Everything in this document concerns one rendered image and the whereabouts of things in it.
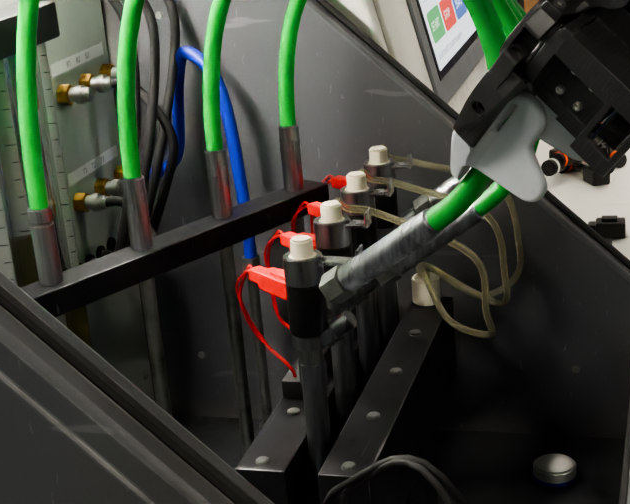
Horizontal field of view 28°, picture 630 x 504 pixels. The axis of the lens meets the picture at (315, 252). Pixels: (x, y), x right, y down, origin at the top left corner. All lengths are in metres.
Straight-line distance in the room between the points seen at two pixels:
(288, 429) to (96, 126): 0.39
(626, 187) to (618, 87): 0.89
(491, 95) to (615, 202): 0.81
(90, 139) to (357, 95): 0.25
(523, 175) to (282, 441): 0.35
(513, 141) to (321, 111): 0.52
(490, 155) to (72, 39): 0.57
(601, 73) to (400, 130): 0.57
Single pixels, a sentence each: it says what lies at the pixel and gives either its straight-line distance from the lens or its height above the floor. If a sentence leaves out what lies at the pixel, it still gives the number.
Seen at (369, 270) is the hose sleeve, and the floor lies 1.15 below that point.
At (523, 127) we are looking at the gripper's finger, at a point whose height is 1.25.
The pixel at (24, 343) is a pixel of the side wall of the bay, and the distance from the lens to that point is 0.57.
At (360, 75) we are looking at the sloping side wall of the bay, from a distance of 1.16.
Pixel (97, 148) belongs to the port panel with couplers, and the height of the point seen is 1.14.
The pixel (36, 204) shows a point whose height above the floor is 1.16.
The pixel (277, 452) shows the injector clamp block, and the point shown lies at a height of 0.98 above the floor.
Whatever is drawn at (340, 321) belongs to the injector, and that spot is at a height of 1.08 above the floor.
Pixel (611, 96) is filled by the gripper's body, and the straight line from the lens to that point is 0.61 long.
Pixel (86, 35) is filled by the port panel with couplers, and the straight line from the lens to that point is 1.20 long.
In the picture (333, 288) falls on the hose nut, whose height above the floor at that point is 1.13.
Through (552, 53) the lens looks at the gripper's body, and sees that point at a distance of 0.62.
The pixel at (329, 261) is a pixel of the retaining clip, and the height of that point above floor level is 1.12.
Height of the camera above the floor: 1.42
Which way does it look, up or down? 19 degrees down
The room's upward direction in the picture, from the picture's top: 5 degrees counter-clockwise
